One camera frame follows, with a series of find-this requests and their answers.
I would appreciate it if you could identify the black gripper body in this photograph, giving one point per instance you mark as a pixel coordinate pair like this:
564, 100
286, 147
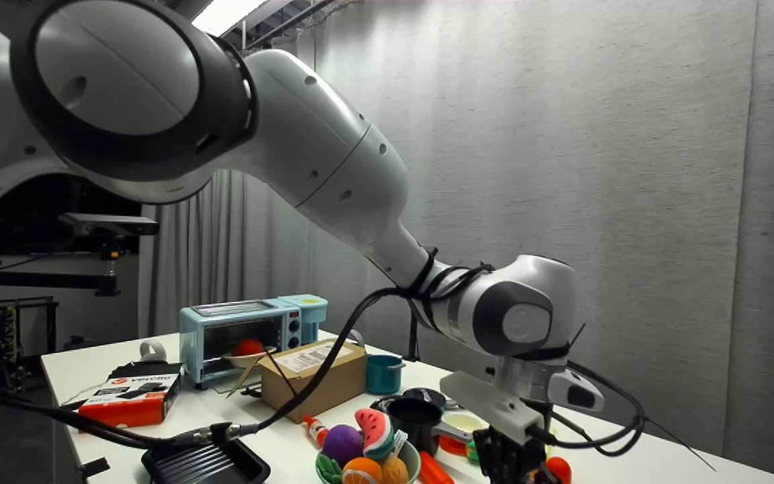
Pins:
508, 457

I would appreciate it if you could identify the watermelon slice plush toy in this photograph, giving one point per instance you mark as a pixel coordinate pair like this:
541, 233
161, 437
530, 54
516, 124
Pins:
377, 430

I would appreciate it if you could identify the orange slice plush toy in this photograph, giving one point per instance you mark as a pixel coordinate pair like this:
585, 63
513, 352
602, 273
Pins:
360, 472

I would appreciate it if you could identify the purple plum plush toy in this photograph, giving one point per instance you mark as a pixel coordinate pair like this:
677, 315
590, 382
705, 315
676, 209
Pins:
341, 445

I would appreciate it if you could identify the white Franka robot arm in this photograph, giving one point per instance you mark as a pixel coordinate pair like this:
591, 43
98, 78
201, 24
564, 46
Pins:
314, 151

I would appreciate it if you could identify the mint green bowl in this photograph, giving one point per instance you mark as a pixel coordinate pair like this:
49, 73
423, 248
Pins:
413, 457

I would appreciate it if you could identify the green plush vegetable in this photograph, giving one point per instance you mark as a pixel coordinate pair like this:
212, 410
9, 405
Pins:
392, 472

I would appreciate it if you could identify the green toy vegetable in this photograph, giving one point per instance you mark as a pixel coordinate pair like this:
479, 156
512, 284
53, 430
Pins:
470, 451

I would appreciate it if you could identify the small white cup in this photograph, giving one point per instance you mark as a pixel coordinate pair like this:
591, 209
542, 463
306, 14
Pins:
462, 422

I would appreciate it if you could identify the small red toy piece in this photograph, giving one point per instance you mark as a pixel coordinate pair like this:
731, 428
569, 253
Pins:
452, 445

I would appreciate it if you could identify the orange carrot toy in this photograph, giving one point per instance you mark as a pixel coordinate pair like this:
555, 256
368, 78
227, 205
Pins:
436, 472

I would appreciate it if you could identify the black toy pot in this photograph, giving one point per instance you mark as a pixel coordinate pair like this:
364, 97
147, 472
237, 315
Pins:
416, 425

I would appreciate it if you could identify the small black frying pan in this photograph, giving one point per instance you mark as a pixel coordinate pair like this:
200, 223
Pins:
423, 394

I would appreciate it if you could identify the teal toy pot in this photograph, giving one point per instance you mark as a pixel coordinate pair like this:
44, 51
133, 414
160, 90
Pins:
384, 374

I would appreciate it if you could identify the red and white glue stick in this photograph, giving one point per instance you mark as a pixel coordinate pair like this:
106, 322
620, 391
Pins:
314, 433

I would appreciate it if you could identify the cardboard box with label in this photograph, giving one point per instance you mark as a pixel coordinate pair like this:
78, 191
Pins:
322, 379

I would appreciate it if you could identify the red round toy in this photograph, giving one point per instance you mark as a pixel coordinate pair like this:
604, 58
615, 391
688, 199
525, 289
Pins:
248, 348

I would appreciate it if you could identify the black grill tray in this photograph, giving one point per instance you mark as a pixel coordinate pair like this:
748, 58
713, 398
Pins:
200, 460

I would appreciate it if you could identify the light blue toy oven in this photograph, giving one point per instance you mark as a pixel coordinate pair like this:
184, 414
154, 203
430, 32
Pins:
216, 317

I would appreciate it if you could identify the grey backdrop curtain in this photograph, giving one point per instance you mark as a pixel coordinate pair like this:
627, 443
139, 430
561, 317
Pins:
671, 136

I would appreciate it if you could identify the small grey metal object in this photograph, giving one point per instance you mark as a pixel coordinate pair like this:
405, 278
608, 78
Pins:
151, 350

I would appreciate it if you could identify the black flat device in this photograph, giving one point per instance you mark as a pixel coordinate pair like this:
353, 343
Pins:
145, 367

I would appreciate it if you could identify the red box with white label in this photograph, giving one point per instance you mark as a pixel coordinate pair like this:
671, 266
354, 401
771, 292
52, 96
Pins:
122, 410

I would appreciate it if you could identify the black equipment rack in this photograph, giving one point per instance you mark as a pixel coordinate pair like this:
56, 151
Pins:
1, 331

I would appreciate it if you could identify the ceiling light panel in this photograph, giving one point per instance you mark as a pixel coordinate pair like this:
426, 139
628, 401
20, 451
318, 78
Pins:
227, 14

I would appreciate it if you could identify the black monitor screen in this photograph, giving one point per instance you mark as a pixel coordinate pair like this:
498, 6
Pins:
39, 215

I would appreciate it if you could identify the black camera tripod stand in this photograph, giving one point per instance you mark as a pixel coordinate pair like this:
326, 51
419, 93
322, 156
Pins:
413, 336

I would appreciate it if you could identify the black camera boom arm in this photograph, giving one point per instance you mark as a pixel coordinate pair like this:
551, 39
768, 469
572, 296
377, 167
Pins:
39, 281

